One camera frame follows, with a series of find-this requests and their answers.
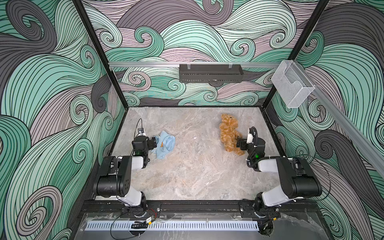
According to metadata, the light blue fleece hoodie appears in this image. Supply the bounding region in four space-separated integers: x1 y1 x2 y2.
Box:
151 131 176 160

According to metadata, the clear plastic wall bin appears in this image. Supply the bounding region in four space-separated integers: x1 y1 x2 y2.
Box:
271 60 315 109

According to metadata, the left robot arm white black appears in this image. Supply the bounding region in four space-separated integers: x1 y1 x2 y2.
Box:
93 135 157 211

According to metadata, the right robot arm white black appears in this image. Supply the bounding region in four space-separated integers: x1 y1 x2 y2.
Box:
236 136 323 211

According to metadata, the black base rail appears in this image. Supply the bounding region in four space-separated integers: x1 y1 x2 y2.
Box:
81 200 319 219

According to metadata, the aluminium rail wall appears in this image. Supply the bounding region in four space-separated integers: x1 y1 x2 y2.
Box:
294 61 384 176
108 61 280 69

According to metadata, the aluminium rail back wall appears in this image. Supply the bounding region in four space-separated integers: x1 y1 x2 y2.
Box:
108 61 280 69

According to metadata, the left camera black cable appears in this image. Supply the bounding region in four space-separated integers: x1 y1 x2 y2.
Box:
133 118 144 139

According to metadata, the aluminium rail right wall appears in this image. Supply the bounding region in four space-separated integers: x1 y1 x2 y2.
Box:
294 61 384 176

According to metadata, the black wall tray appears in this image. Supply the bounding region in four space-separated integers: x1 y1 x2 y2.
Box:
179 65 244 84

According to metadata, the brown teddy bear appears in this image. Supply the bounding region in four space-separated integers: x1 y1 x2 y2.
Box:
219 114 245 156

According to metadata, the white slotted cable duct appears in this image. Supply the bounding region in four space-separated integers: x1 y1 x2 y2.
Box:
85 221 259 231

